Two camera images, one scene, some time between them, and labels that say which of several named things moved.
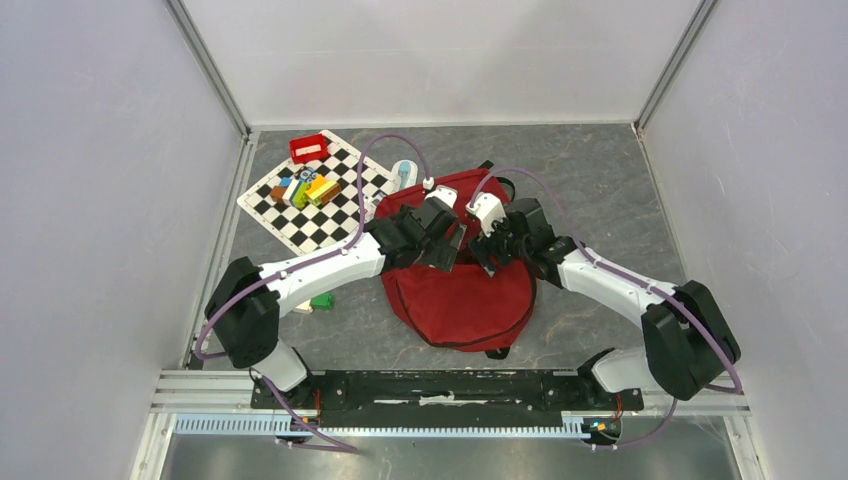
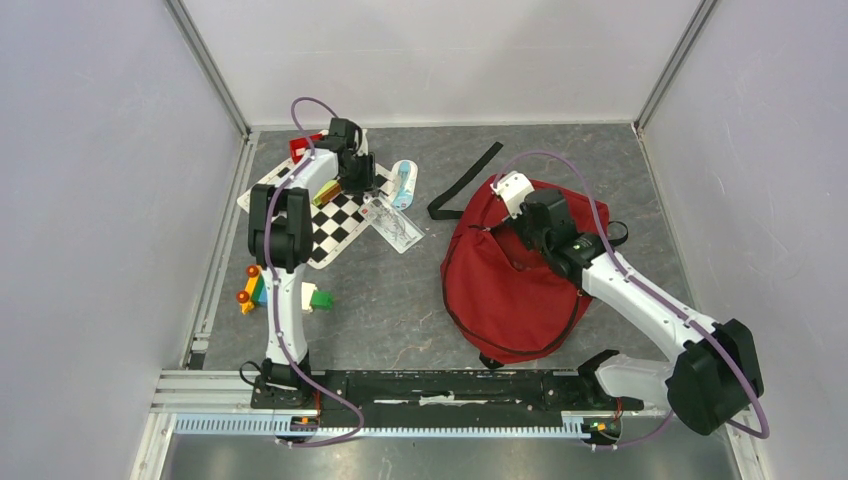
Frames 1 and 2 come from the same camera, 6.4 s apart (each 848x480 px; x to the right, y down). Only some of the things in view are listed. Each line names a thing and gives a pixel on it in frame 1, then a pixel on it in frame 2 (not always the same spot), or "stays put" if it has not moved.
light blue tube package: (407, 171) stays put
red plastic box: (309, 148) stays put
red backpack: (466, 308) to (509, 303)
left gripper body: (404, 210) to (361, 176)
